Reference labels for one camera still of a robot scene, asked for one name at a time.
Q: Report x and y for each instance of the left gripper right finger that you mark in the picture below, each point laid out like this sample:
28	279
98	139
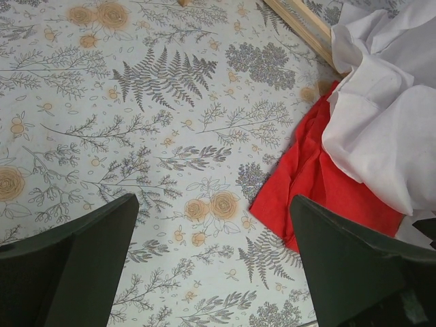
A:
360	277

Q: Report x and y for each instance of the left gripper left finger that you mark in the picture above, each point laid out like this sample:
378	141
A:
68	275

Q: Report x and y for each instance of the white button shirt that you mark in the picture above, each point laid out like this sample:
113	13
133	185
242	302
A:
381	131

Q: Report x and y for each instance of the red shirt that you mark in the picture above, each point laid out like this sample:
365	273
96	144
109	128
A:
306	169

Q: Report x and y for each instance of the floral table mat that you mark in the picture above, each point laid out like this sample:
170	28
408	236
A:
189	105

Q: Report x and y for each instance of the wooden rack frame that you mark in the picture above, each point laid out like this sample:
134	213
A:
308	26

